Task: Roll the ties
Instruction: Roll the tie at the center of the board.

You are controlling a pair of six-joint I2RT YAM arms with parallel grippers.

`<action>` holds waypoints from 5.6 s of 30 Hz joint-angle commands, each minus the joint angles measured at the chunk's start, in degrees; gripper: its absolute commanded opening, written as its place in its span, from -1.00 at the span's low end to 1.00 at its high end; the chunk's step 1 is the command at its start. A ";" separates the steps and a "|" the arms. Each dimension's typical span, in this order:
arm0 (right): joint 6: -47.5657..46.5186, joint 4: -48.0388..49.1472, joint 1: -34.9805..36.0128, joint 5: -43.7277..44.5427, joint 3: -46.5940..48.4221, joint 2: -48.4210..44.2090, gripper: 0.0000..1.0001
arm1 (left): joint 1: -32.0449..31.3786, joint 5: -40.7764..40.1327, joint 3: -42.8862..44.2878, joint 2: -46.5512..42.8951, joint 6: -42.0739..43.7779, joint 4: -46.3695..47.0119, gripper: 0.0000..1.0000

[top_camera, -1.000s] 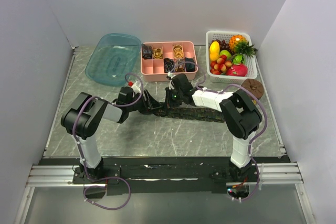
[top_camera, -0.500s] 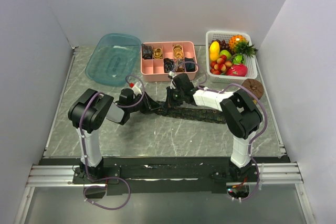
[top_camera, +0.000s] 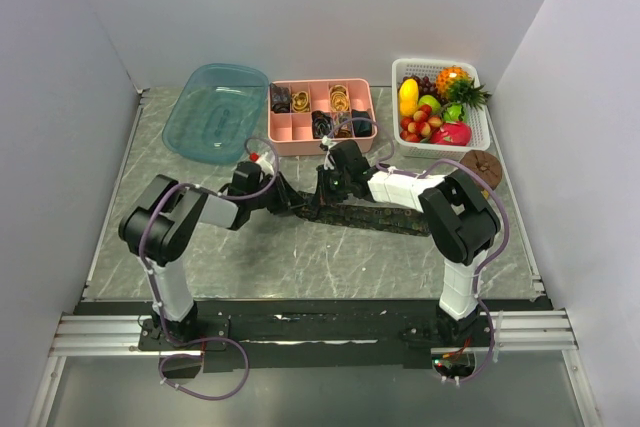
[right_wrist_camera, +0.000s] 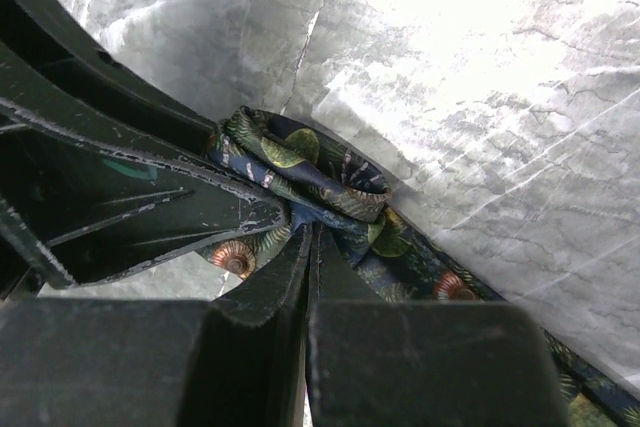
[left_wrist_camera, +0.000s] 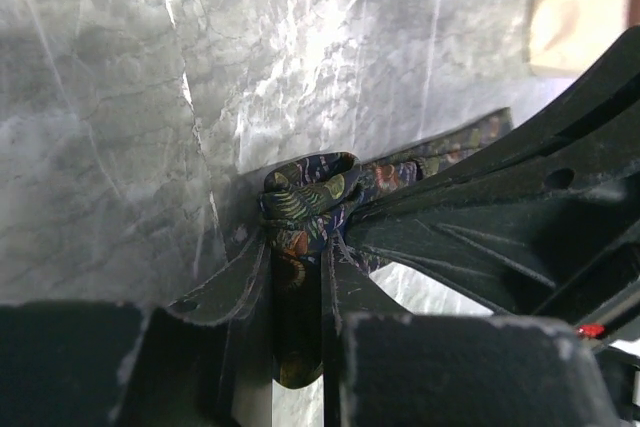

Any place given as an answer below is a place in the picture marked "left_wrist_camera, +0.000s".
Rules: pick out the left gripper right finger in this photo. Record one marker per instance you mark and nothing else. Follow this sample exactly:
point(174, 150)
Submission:
point(385, 366)

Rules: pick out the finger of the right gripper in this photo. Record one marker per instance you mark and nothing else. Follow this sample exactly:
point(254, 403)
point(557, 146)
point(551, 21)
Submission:
point(538, 258)
point(607, 89)

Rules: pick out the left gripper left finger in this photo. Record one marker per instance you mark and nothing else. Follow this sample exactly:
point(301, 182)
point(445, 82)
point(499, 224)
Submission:
point(203, 360)

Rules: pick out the dark patterned necktie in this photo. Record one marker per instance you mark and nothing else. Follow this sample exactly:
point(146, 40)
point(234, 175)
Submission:
point(307, 201)

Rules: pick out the brown lidded white jar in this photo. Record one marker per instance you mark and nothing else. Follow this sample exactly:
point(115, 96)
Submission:
point(565, 37)

